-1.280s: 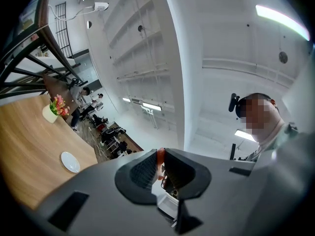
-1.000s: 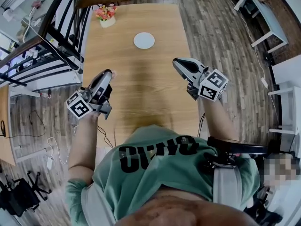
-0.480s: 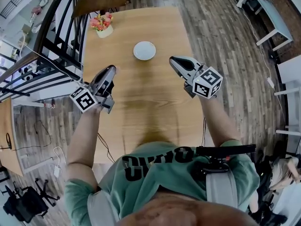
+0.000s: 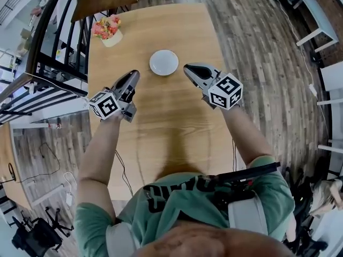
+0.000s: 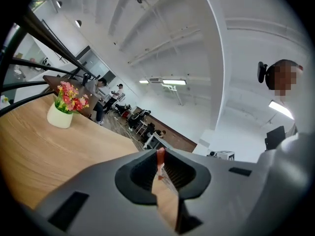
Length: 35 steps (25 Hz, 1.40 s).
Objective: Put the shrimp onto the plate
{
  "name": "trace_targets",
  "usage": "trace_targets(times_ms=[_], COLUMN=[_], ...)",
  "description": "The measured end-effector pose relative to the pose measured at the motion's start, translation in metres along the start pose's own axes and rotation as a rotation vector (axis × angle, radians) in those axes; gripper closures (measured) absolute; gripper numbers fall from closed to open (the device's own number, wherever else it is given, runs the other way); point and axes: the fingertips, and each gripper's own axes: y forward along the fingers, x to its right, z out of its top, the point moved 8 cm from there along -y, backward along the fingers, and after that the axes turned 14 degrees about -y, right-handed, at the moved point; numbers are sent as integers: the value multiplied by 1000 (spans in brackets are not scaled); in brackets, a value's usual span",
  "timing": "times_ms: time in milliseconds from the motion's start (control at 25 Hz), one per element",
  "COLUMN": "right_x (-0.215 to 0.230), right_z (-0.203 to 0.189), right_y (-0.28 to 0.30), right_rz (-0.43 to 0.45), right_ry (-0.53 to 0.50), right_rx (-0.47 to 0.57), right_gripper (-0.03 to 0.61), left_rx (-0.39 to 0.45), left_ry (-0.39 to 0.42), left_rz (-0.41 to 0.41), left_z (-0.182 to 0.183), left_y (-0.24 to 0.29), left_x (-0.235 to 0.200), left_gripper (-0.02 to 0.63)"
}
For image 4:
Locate white charger with cable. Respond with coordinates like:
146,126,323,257
63,171,78,207

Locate grey shoulder strap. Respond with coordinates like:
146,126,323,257
227,198,269,237
106,222,140,257

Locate black looped desk cable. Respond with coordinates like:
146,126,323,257
0,162,17,184

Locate black metal railing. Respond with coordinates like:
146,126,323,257
0,0,91,124

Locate black floor cable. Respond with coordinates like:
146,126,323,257
16,142,62,184

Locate black office chair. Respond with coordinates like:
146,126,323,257
284,166,329,257
11,207,75,254

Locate person's left forearm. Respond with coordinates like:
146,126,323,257
77,115,126,221

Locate pink flowers in white pot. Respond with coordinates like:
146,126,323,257
91,14,124,48

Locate person's right forearm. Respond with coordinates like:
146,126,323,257
219,104,274,165

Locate person's green t-shirt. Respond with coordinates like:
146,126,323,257
74,155,295,257

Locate white round plate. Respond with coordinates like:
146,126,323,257
149,49,180,77

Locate black chest rig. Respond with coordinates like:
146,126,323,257
208,161,281,206

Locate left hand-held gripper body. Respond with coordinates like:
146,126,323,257
88,87,137,123

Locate person's chin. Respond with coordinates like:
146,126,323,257
139,221,290,257

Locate wooden table white legs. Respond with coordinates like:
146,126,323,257
87,3,238,201

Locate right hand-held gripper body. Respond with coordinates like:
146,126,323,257
201,72,244,110

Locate light wooden desk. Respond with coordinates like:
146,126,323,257
0,122,33,211

